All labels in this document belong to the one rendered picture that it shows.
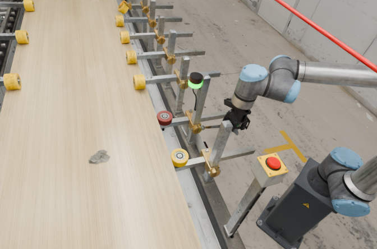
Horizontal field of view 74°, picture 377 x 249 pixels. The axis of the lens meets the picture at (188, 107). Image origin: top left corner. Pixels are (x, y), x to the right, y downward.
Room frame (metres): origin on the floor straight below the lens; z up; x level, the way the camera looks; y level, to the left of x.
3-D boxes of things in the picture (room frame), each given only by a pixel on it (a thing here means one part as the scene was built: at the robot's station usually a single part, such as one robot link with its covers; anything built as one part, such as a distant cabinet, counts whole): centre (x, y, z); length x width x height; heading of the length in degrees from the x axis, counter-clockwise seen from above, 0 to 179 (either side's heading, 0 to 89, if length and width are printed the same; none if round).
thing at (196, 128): (0.94, -0.04, 0.85); 0.14 x 0.06 x 0.05; 27
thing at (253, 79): (0.78, -0.21, 1.28); 0.10 x 0.09 x 0.12; 84
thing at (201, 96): (0.92, -0.05, 0.94); 0.04 x 0.04 x 0.48; 27
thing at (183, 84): (1.16, 0.07, 0.95); 0.14 x 0.06 x 0.05; 27
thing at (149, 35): (1.63, 0.30, 0.95); 0.50 x 0.04 x 0.04; 117
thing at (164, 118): (0.89, 0.11, 0.85); 0.08 x 0.08 x 0.11
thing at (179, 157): (0.66, 0.00, 0.85); 0.08 x 0.08 x 0.11
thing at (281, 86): (0.78, -0.33, 1.28); 0.12 x 0.12 x 0.09; 84
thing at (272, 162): (0.47, -0.28, 1.22); 0.04 x 0.04 x 0.02
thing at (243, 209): (0.47, -0.28, 0.93); 0.05 x 0.05 x 0.45; 27
